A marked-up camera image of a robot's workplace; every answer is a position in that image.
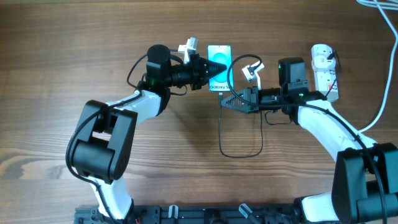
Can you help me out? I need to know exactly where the black USB charging cable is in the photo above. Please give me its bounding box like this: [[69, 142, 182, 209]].
[[218, 50, 341, 159]]

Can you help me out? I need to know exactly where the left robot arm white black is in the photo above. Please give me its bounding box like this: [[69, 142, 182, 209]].
[[65, 45, 227, 223]]

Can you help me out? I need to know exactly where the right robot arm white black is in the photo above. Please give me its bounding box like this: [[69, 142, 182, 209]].
[[220, 57, 397, 223]]

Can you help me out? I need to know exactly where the white power strip socket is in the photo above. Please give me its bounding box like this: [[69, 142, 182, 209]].
[[311, 44, 339, 102]]

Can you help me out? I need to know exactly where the black right camera cable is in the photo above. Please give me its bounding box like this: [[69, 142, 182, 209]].
[[226, 54, 389, 224]]

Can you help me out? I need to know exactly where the black camera cable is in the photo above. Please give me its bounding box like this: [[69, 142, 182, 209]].
[[65, 48, 189, 224], [226, 54, 389, 224]]

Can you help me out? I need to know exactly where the black left camera cable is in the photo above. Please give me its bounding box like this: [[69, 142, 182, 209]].
[[65, 48, 189, 224]]

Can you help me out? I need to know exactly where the white power strip cord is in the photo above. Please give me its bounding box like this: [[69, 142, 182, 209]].
[[357, 0, 398, 134]]

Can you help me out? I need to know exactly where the white cable bundle corner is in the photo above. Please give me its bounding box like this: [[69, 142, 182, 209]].
[[356, 0, 397, 11]]

